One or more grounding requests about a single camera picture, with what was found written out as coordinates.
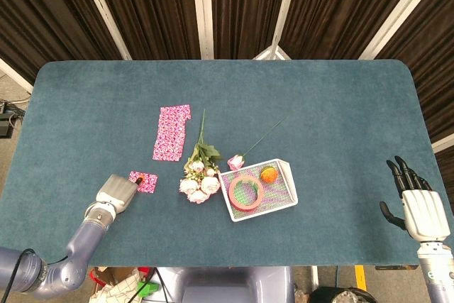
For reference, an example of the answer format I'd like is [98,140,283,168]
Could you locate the pink artificial rose bouquet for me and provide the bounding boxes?
[179,109,223,205]

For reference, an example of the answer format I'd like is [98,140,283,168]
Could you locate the dark brown curtain panel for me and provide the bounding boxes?
[87,0,202,61]
[0,0,124,84]
[279,0,427,60]
[375,0,454,197]
[210,0,292,60]

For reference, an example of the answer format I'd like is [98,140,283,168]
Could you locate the single pink artificial rose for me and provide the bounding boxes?
[227,115,290,172]

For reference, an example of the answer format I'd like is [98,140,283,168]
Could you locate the black power strip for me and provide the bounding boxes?
[0,99,24,139]

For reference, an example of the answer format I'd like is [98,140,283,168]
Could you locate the white frame post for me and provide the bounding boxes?
[358,0,438,60]
[190,0,216,60]
[271,0,303,60]
[73,0,133,61]

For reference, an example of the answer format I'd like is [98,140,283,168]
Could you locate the yellow floor tape strip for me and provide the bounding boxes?
[354,265,367,292]

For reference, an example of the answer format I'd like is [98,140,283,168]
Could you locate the white frame floor bar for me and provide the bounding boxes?
[431,135,454,154]
[0,57,35,95]

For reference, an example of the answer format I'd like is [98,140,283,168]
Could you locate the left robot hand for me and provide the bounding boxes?
[95,173,145,215]

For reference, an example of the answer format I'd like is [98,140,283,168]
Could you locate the small pink floral cloth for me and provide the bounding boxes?
[128,170,158,195]

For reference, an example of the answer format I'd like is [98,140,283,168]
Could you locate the small orange fruit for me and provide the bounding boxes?
[260,167,279,184]

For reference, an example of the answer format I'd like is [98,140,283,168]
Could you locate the brown cardboard box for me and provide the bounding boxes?
[92,266,140,292]

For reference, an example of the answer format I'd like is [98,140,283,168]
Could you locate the checked cloth bag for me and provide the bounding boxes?
[92,270,143,303]

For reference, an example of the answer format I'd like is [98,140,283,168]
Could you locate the red tape roll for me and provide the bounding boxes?
[228,175,264,211]

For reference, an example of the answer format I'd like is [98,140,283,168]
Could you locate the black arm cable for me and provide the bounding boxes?
[6,248,69,296]

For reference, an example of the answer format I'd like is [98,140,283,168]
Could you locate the grey robot torso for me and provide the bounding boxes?
[155,266,296,303]

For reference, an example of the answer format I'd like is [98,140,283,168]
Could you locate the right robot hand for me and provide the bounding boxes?
[379,155,452,244]

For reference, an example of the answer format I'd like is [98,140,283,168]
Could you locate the teal felt table cover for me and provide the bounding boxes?
[0,60,438,268]

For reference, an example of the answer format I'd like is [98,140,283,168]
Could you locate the white wire mesh basket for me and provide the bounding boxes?
[218,158,299,223]

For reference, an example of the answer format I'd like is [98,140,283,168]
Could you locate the black bin with liner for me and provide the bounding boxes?
[309,285,374,303]

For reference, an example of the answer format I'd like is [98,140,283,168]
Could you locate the green plastic object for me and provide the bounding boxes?
[137,281,160,299]

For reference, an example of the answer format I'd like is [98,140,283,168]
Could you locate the white tripod base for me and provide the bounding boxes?
[252,44,292,61]

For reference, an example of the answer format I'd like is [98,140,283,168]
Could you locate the large pink floral cloth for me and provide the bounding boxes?
[152,104,192,162]

